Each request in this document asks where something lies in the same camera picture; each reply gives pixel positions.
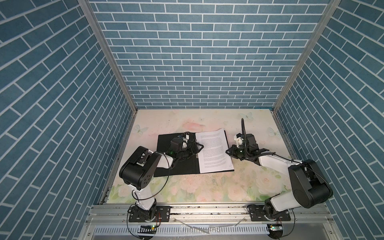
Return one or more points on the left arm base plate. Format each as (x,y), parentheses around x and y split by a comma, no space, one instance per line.
(138,215)

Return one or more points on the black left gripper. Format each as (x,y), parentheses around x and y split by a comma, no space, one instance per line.
(195,151)

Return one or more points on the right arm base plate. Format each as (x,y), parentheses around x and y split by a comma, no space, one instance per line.
(260,213)

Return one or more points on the white text document sheet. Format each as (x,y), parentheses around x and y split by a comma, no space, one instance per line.
(213,157)

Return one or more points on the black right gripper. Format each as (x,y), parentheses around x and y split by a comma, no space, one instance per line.
(232,153)

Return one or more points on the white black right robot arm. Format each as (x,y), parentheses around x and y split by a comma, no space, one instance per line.
(308,184)

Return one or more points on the aluminium corner post left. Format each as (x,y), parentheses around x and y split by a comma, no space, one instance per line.
(92,20)

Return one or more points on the aluminium corner post right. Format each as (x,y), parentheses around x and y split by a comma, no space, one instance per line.
(315,36)

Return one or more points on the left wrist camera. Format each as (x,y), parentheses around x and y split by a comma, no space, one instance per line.
(178,144)

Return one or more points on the aluminium corner post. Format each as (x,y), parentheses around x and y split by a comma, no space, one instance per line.
(92,20)
(315,36)

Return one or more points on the white cable duct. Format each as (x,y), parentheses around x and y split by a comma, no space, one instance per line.
(180,230)

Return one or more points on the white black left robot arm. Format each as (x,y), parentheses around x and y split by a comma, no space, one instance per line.
(143,165)

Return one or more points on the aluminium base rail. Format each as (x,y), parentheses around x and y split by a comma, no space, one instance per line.
(305,224)

